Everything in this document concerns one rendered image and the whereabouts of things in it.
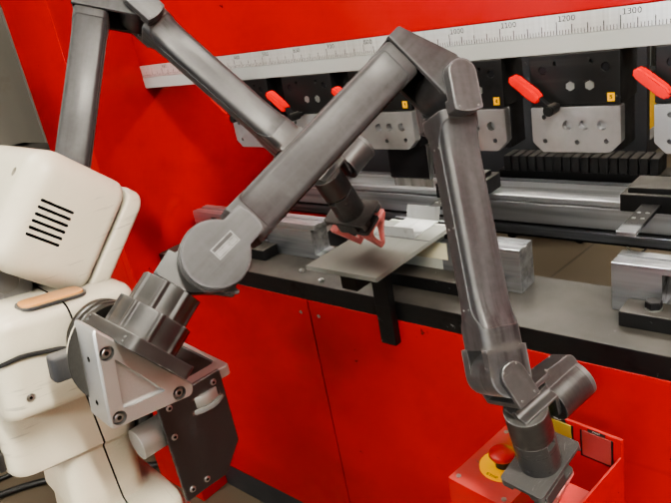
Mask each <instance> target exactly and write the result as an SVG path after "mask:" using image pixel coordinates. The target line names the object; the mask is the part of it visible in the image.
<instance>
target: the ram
mask: <svg viewBox="0 0 671 503"><path fill-rule="evenodd" d="M160 1H161V2H162V3H163V4H164V5H165V9H166V10H167V11H169V12H170V14H171V15H172V16H173V17H174V18H175V20H176V21H177V22H178V23H179V24H180V25H181V26H182V27H183V28H184V29H185V30H186V31H187V32H188V33H189V34H191V35H192V36H193V37H194V38H195V39H196V40H197V41H198V42H200V43H201V44H202V45H203V46H204V47H205V48H206V49H207V50H209V51H210V52H211V53H212V54H213V55H214V56H215V57H219V56H227V55H236V54H244V53H252V52H260V51H268V50H276V49H284V48H292V47H300V46H307V45H315V44H323V43H331V42H339V41H347V40H355V39H363V38H371V37H379V36H387V35H389V34H390V33H391V32H392V31H393V30H394V29H395V28H396V27H398V26H400V27H402V28H404V29H406V30H408V31H410V32H420V31H428V30H436V29H444V28H452V27H460V26H468V25H476V24H484V23H492V22H500V21H508V20H516V19H524V18H532V17H540V16H548V15H557V14H565V13H573V12H581V11H589V10H597V9H605V8H613V7H621V6H629V5H637V4H645V3H653V2H661V1H669V0H160ZM131 36H132V40H133V43H134V47H135V50H136V54H137V58H138V61H139V65H140V66H147V65H155V64H163V63H170V62H169V61H168V60H167V59H165V58H164V57H163V56H162V55H161V54H159V53H158V52H157V51H155V50H154V49H152V48H147V47H146V46H145V45H144V44H143V43H142V42H141V41H139V40H138V39H137V38H136V37H135V36H134V35H133V34H131ZM659 45H671V24H661V25H652V26H642V27H632V28H622V29H613V30H603V31H593V32H584V33H574V34H564V35H554V36H545V37H535V38H525V39H516V40H506V41H496V42H486V43H477V44H467V45H457V46H448V47H443V48H445V49H447V50H449V51H451V52H453V53H455V54H457V56H458V57H460V58H465V59H467V60H469V61H480V60H492V59H504V58H516V57H528V56H540V55H552V54H564V53H576V52H588V51H600V50H611V49H623V48H635V47H647V46H659ZM372 55H373V54H370V55H360V56H351V57H341V58H331V59H321V60H312V61H302V62H292V63H284V64H274V65H264V66H254V67H245V68H235V69H230V70H231V71H232V72H233V73H234V74H236V75H237V76H238V77H239V78H240V79H241V80H254V79H266V78H277V77H289V76H301V75H313V74H325V73H337V72H349V71H359V70H360V69H361V68H362V67H363V66H364V65H365V64H366V63H367V62H368V60H369V59H370V57H371V56H372ZM143 80H144V83H145V87H146V88H159V87H171V86H183V85H195V84H194V83H193V82H192V81H191V80H190V79H188V78H187V77H186V76H185V75H184V74H177V75H167V76H157V77H148V78H143Z"/></svg>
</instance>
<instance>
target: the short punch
mask: <svg viewBox="0 0 671 503"><path fill-rule="evenodd" d="M387 152H388V159H389V166H390V173H391V176H392V177H393V178H394V183H395V185H396V186H411V187H428V188H433V178H434V167H433V159H432V154H431V150H430V146H429V143H427V144H425V145H423V146H421V147H413V148H411V149H409V150H387Z"/></svg>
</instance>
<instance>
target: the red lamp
mask: <svg viewBox="0 0 671 503"><path fill-rule="evenodd" d="M581 433H582V454H583V455H585V456H588V457H590V458H593V459H595V460H597V461H600V462H602V463H605V464H607V465H609V466H611V441H609V440H607V439H604V438H601V437H599V436H596V435H594V434H591V433H589V432H586V431H583V430H581Z"/></svg>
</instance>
